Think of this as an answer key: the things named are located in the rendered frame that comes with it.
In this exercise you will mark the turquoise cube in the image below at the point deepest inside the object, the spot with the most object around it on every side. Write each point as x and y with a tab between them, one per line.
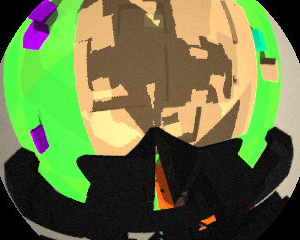
258	40

